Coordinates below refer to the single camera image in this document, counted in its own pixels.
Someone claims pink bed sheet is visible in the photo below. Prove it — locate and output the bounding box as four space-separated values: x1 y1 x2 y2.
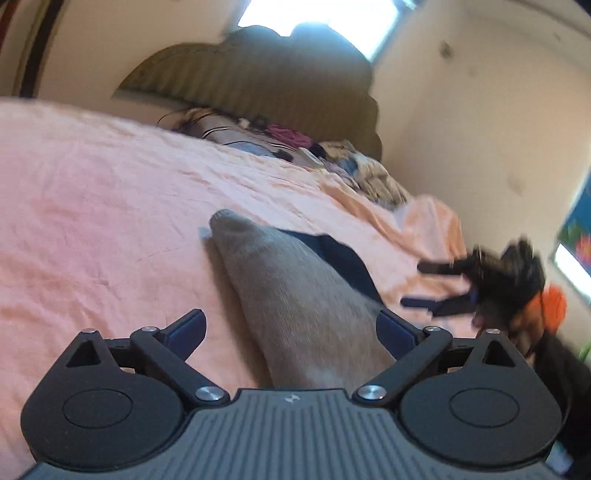
0 99 469 480

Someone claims olive padded headboard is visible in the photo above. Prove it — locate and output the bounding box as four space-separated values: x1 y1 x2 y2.
111 25 384 160

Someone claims pile of mixed clothes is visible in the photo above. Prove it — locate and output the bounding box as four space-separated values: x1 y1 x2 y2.
314 138 411 210

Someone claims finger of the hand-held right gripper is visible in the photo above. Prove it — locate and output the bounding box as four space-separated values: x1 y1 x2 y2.
400 293 478 320
417 256 478 278

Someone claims orange round object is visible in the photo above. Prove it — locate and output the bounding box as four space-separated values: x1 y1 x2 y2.
512 284 568 334

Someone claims pile of clothes and pillows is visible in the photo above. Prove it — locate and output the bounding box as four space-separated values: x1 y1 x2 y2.
178 107 315 164

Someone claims black cable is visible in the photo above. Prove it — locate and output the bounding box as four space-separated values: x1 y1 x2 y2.
157 108 197 132

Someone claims brown wooden door frame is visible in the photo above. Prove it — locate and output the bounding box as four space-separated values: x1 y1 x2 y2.
0 0 65 97

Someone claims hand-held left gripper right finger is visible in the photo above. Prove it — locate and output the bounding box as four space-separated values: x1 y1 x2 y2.
353 310 522 408

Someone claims pink cloth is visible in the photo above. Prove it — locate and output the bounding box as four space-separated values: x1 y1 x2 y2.
267 122 312 147

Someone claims navy and grey knit sweater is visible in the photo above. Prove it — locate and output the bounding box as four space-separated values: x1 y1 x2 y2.
198 209 399 393

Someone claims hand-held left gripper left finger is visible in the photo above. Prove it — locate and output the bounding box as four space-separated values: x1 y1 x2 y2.
65 308 230 409

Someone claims bright window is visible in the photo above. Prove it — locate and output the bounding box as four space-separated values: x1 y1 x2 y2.
238 0 402 61

